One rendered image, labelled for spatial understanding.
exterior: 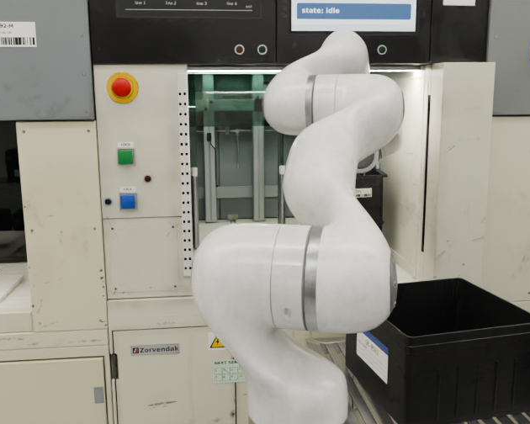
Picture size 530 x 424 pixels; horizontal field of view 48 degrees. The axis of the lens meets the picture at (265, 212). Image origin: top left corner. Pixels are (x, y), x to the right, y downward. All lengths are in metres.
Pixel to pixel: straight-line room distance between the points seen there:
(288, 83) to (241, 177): 1.32
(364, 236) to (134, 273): 0.85
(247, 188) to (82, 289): 1.00
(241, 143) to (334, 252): 1.64
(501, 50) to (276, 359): 1.02
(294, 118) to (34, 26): 0.65
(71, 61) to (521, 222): 1.11
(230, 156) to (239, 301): 1.63
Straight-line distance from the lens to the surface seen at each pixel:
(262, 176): 2.21
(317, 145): 0.81
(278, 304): 0.64
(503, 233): 1.56
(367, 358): 1.21
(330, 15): 1.38
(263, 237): 0.65
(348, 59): 1.06
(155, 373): 1.49
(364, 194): 1.61
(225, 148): 2.25
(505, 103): 1.51
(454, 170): 1.42
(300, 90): 0.96
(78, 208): 1.39
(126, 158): 1.34
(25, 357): 1.52
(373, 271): 0.63
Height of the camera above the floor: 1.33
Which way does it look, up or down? 11 degrees down
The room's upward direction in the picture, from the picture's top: straight up
